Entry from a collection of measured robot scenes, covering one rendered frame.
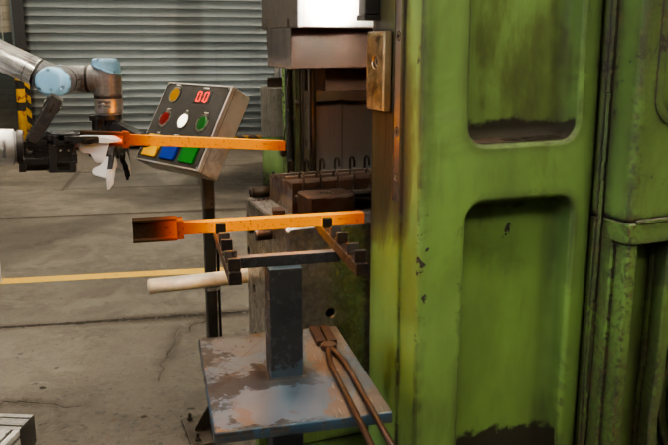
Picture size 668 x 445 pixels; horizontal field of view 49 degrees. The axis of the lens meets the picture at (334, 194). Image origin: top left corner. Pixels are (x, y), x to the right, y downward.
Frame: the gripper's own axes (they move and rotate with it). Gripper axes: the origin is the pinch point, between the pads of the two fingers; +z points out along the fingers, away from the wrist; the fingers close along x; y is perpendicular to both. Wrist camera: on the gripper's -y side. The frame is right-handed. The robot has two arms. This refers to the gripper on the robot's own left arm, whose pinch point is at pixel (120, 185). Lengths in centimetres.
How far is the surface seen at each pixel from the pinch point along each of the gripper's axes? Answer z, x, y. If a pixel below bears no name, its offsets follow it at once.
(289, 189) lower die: -4, 20, -51
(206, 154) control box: -7.1, -13.6, -21.2
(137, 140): -18.4, 41.8, -20.3
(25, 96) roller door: 26, -678, 373
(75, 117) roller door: 53, -697, 320
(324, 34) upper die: -42, 19, -59
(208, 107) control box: -20.0, -23.3, -19.9
